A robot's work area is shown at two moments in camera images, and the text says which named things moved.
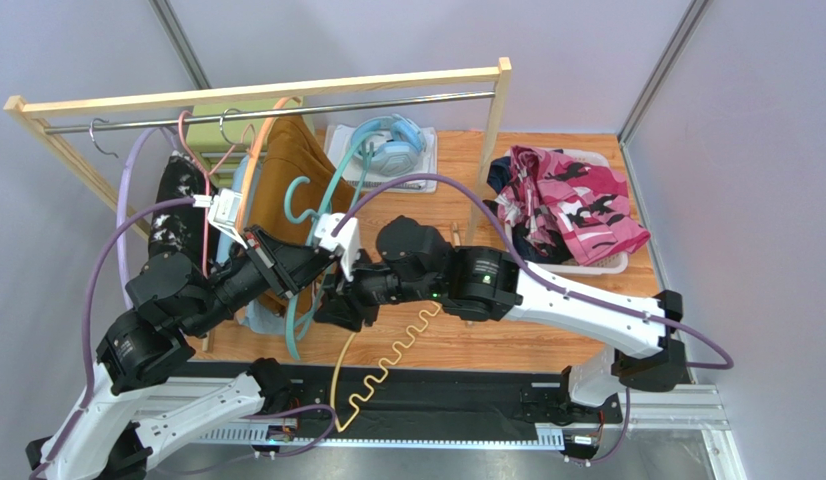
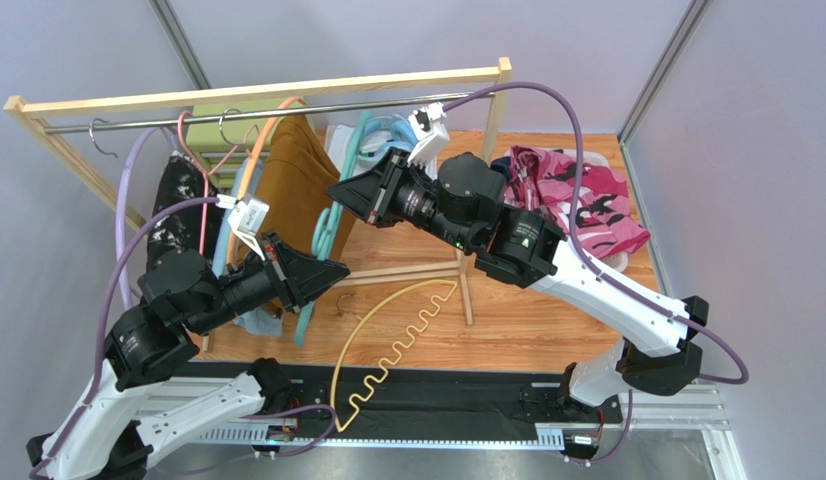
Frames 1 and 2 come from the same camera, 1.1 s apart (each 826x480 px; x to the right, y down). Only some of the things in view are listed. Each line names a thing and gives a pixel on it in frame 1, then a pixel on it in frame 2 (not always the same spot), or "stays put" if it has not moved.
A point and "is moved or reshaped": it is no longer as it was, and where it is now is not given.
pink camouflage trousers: [583, 209] stays put
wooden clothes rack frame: [32, 109] stays put
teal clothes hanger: [316, 224] is moved or reshaped
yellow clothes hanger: [384, 359] stays put
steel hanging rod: [277, 111] stays put
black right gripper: [353, 292] -> [387, 191]
